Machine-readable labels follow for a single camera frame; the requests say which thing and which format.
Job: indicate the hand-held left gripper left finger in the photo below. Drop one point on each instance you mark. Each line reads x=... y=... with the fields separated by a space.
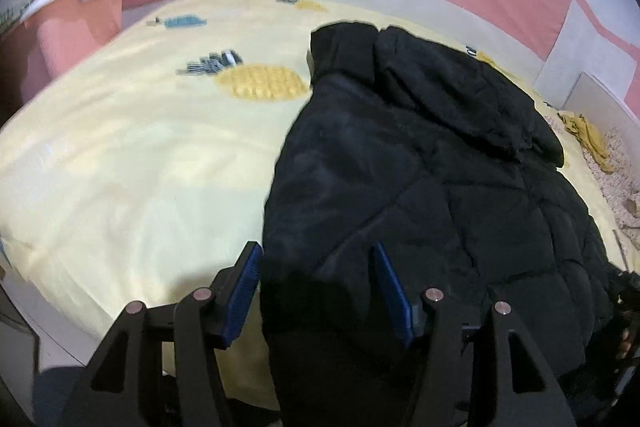
x=242 y=292

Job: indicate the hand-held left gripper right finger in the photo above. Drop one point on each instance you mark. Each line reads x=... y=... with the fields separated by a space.
x=395 y=297

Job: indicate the black puffer jacket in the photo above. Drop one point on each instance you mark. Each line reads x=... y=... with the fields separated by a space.
x=425 y=182

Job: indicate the floral print cloth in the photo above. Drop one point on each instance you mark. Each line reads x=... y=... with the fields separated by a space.
x=625 y=182

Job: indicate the mustard yellow garment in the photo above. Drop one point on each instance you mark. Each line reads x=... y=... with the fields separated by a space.
x=585 y=132

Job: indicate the yellow pineapple print bedsheet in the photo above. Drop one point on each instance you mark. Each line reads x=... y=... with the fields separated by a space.
x=125 y=157

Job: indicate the white headboard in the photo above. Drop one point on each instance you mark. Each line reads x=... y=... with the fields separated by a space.
x=595 y=94

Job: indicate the pink storage box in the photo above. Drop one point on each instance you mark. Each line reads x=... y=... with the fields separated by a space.
x=75 y=32

